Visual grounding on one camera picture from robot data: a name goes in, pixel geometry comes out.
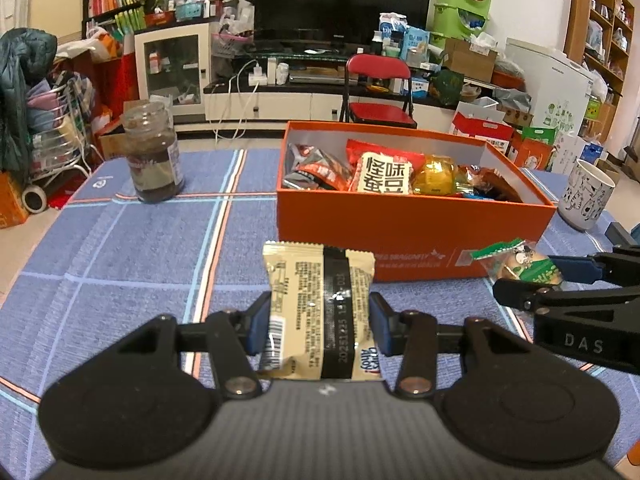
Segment orange cardboard box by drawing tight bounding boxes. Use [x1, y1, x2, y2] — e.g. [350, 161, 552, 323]
[276, 121, 557, 283]

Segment green stacked storage bins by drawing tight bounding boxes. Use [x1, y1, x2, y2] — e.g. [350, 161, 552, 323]
[432, 0, 494, 52]

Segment television stand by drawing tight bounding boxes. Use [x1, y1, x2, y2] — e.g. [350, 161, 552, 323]
[202, 50, 462, 124]

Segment brown cardboard box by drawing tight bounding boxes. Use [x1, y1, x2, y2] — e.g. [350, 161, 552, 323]
[444, 37, 499, 84]

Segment blue plaid tablecloth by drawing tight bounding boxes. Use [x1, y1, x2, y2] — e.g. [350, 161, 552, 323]
[0, 149, 640, 461]

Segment silver and orange snack packet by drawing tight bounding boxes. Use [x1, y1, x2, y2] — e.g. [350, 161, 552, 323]
[282, 143, 352, 191]

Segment red gift box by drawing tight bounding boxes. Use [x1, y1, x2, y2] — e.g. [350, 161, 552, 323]
[450, 110, 516, 157]

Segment green and white carton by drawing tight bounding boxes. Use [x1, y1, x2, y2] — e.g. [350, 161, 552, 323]
[520, 126, 559, 145]

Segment teal down jacket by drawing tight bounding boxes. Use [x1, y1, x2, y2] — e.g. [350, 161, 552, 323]
[0, 28, 59, 177]

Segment golden bread packet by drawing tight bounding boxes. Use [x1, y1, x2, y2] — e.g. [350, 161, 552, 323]
[412, 156, 459, 195]

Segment white cabinet with glass door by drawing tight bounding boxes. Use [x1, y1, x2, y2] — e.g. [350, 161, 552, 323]
[134, 22, 211, 121]

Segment red folding chair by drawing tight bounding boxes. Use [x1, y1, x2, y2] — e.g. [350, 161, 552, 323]
[345, 54, 419, 130]

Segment white patterned cup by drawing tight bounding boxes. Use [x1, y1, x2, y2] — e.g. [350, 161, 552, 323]
[558, 159, 616, 232]

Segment black television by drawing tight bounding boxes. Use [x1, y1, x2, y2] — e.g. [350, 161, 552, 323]
[255, 0, 435, 44]

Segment dark brown snack packet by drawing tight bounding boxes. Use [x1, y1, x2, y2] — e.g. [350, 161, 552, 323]
[472, 166, 524, 202]

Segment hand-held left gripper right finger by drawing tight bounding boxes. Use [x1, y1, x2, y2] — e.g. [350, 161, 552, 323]
[369, 291, 531, 399]

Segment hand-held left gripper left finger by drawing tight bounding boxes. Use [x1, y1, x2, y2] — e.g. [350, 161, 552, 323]
[112, 291, 274, 399]

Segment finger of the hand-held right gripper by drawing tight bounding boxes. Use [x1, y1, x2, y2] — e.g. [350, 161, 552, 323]
[547, 245, 640, 287]
[492, 277, 640, 314]

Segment glass jar with dark contents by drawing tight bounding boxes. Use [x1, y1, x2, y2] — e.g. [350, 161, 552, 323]
[121, 101, 185, 205]

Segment orange printed carton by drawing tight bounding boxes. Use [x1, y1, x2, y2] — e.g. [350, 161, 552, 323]
[0, 172, 30, 231]

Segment small green-edged snack packet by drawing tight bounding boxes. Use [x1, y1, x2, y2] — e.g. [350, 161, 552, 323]
[470, 239, 565, 287]

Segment black rectangular case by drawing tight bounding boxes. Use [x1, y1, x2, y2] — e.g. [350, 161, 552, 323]
[605, 222, 640, 247]

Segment red packet with white label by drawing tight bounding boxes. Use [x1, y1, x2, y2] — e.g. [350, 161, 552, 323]
[346, 140, 426, 195]

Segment blue and white milk packs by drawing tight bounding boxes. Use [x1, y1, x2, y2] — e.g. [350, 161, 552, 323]
[378, 12, 431, 59]

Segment metal laundry cart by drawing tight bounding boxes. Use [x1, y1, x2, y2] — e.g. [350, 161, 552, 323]
[27, 72, 97, 187]

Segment beige packet with black band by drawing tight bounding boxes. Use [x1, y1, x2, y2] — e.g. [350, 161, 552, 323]
[257, 241, 382, 382]

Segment white small fridge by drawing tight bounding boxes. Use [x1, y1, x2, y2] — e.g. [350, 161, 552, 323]
[505, 37, 594, 137]

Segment roll of tape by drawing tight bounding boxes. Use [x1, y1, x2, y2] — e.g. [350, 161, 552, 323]
[21, 185, 50, 214]

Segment wooden shelf unit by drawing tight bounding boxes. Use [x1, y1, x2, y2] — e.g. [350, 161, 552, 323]
[565, 0, 636, 97]

